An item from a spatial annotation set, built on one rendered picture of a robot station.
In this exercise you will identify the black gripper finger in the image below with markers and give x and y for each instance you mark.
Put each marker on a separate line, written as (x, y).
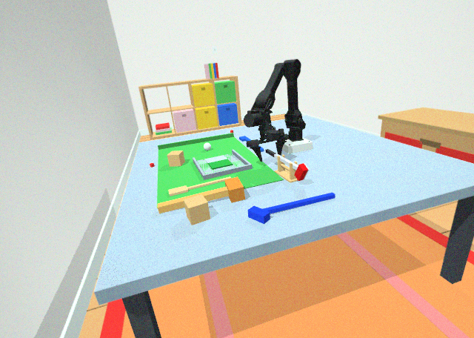
(257, 150)
(279, 146)

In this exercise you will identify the tan cube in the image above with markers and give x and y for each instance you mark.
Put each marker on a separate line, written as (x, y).
(197, 209)
(176, 158)

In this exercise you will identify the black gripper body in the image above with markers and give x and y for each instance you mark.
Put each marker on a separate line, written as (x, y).
(255, 143)

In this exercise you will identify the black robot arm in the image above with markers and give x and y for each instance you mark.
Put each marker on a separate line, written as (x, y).
(260, 111)

